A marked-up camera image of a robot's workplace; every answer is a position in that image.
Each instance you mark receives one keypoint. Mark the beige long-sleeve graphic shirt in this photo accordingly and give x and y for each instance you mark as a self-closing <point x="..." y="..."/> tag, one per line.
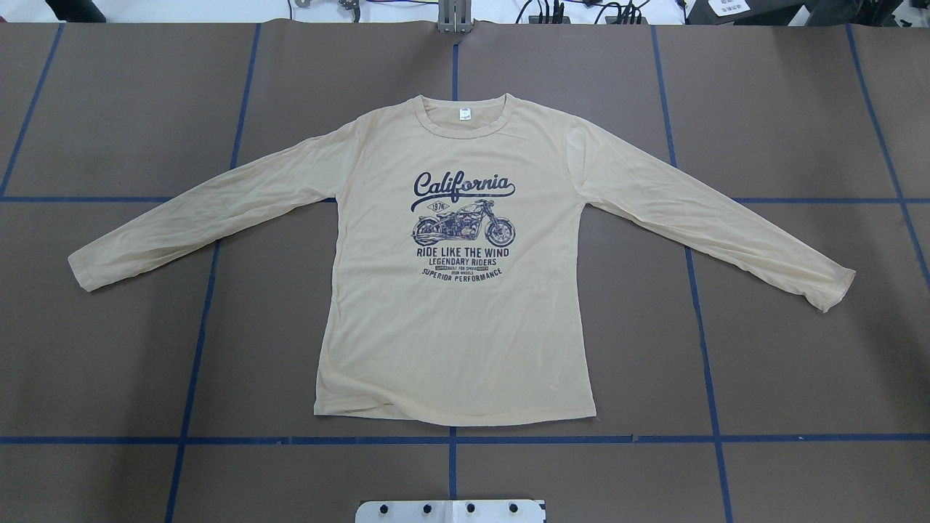
<point x="454" y="282"/>

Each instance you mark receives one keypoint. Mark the grey aluminium frame post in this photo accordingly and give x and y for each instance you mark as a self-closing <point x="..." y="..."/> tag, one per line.
<point x="455" y="16"/>

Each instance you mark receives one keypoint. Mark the white metal base plate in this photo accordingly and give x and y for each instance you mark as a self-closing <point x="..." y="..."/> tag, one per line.
<point x="480" y="510"/>

